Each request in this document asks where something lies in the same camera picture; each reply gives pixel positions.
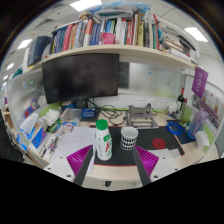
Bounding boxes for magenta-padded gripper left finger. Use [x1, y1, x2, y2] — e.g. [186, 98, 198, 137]
[43, 144, 96, 188]

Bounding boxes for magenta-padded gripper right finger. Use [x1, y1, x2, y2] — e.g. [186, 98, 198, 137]
[131, 144, 180, 187]

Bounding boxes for white drink bottle green cap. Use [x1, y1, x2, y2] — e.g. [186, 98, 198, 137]
[94, 118, 114, 162]

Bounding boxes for flat round red coaster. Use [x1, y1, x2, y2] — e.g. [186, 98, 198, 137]
[151, 137, 167, 150]

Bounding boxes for white paper sheet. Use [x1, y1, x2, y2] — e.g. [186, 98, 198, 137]
[49, 126, 98, 163]

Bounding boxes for black desk mat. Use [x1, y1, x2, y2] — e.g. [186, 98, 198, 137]
[89, 125, 185, 167]

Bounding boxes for black white patterned mug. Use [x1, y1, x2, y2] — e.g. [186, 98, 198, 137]
[119, 125, 139, 151]

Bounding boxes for dark blue mouse pad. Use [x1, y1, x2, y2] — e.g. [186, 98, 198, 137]
[165, 119, 197, 145]

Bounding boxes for grey metal laptop stand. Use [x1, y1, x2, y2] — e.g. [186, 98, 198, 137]
[125, 103, 160, 130]

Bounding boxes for clear plastic storage box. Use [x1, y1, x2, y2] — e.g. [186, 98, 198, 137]
[60, 107, 83, 123]

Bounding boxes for small blue box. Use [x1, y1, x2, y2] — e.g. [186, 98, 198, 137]
[80, 107, 98, 122]

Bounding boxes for white napkin stack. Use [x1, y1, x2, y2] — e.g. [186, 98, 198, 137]
[42, 108, 62, 127]

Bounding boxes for blue white tissue box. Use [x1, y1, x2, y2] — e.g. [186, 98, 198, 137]
[18, 112, 48, 153]

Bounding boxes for white tissue pack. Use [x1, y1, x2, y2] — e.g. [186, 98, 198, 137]
[194, 130, 210, 150]

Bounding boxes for white round pot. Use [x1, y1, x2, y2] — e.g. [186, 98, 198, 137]
[167, 100, 179, 114]

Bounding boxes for green glass vase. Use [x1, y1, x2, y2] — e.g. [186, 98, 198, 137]
[181, 103, 194, 124]

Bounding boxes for dark wine bottle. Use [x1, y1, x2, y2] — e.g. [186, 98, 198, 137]
[176, 87, 186, 113]

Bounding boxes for group photo poster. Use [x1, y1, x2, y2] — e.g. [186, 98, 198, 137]
[193, 89, 224, 129]

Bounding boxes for black computer monitor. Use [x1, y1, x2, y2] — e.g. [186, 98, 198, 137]
[41, 53, 120, 109]

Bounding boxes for purple hanging pennant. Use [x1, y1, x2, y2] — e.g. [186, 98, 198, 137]
[191, 66, 209, 100]

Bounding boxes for shelf unit with books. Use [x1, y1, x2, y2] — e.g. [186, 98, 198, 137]
[24, 3, 201, 73]

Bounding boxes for ceiling lights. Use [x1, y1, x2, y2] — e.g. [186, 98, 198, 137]
[1, 0, 210, 83]

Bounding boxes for blue coiled cable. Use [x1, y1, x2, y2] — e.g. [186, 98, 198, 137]
[166, 121, 184, 137]

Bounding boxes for black cables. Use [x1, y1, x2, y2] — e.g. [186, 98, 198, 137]
[87, 98, 128, 127]

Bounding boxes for white wall sockets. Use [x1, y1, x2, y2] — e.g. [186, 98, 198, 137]
[131, 97, 168, 110]

